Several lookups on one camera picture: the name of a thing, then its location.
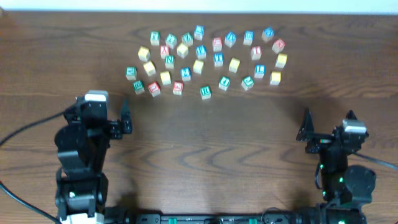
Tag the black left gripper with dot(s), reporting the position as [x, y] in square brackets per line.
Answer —
[109, 128]

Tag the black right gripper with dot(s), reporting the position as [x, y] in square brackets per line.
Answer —
[323, 140]

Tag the green R block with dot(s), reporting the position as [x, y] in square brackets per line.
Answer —
[205, 92]

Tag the yellow o block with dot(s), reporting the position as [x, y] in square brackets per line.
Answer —
[275, 78]
[165, 78]

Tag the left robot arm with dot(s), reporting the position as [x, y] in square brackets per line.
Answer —
[82, 187]

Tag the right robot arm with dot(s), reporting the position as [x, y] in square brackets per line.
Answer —
[345, 188]

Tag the green B block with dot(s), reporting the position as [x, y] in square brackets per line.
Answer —
[138, 87]

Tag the red U block bottom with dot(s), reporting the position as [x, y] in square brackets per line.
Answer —
[154, 89]

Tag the red u block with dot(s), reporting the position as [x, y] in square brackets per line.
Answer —
[154, 89]
[217, 44]

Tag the green A block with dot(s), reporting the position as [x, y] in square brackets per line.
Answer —
[131, 73]

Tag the yellow S block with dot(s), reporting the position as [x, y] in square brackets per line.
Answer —
[149, 68]

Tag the yellow block upper left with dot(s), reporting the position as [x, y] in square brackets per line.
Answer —
[144, 54]

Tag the green N block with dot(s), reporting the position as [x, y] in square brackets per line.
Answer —
[169, 61]

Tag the blue 2 block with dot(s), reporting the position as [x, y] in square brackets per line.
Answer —
[186, 74]

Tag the yellow block far right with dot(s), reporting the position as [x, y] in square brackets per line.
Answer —
[281, 61]

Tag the red A block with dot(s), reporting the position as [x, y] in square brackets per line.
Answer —
[164, 51]

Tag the blue L block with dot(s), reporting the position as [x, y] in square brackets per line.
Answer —
[259, 71]

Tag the green F block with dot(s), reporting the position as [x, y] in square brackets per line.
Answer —
[155, 38]

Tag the yellow block upper middle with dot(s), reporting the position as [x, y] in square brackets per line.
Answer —
[182, 50]

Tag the green J block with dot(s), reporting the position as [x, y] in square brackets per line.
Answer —
[247, 83]

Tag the yellow C block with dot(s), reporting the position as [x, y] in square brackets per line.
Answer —
[198, 66]

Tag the red M block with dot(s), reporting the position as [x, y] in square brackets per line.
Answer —
[278, 46]

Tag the green L block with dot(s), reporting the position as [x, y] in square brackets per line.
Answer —
[171, 41]

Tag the red I block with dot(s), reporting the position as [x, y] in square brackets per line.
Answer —
[256, 53]

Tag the green Z block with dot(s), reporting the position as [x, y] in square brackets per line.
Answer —
[187, 39]

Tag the blue P block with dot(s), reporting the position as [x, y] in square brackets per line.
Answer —
[201, 52]

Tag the green 4 block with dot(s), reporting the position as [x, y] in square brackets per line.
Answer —
[224, 83]

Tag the blue D block right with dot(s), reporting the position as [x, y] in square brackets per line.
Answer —
[267, 34]

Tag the blue d block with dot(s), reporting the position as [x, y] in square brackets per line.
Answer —
[267, 34]
[230, 39]

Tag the yellow block middle right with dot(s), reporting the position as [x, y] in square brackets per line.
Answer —
[234, 65]

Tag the blue T block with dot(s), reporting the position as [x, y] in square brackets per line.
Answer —
[218, 59]

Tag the blue block top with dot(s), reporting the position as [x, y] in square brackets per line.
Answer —
[199, 32]

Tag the blue S block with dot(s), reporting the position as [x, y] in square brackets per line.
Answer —
[248, 37]

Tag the red U block top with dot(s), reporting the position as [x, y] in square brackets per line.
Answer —
[217, 44]

